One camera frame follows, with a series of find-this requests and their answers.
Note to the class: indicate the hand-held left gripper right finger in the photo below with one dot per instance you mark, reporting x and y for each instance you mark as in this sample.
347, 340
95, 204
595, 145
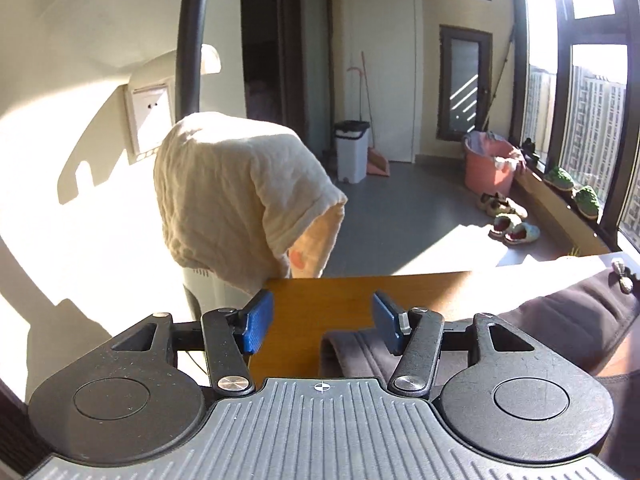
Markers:
387, 324

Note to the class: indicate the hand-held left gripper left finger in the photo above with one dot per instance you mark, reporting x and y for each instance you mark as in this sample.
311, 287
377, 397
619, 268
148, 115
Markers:
257, 321

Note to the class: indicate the dark grey garment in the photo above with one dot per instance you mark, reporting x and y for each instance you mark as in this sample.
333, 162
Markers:
550, 310

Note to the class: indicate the cream cloth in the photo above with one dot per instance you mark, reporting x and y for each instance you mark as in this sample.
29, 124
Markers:
225, 185

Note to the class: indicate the beige slipper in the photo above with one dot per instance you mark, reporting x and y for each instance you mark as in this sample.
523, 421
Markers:
490, 202
512, 208

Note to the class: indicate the white trash bin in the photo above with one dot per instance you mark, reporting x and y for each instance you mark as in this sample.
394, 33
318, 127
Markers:
352, 157

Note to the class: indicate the pink plastic bucket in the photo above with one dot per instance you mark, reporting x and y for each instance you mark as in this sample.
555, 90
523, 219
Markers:
487, 170

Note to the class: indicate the black shoes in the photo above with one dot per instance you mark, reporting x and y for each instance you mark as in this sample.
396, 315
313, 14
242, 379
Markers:
528, 150

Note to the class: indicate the green shoe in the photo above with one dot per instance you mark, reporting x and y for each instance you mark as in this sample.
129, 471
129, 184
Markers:
586, 202
558, 178

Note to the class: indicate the dark framed glass door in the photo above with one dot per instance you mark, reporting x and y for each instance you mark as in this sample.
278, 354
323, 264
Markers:
465, 85

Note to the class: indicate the white door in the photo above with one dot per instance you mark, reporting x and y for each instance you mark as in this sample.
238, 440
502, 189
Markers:
390, 60

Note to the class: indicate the leaning poles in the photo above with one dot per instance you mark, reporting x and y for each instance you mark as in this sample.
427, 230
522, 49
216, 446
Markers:
499, 75

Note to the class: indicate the white wall panel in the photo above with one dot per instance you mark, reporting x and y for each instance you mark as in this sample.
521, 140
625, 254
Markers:
147, 120

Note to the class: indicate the white wall mount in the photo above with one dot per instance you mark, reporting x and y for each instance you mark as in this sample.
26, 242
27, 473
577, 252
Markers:
210, 57

